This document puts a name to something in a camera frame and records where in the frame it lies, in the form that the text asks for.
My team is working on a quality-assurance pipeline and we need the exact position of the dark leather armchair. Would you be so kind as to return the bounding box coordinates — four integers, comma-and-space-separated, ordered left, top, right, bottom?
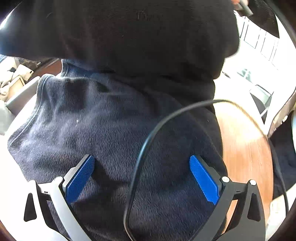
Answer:
6, 76, 41, 116

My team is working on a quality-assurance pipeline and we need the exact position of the black cable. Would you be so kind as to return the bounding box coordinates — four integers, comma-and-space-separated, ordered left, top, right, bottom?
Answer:
123, 99, 290, 241

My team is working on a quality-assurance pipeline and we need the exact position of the pile of beige clothes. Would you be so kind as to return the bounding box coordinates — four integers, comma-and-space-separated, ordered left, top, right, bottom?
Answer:
1, 56, 34, 102

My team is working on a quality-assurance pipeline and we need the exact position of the black fleece jacket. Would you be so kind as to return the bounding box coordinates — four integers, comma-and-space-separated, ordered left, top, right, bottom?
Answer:
1, 1, 239, 240

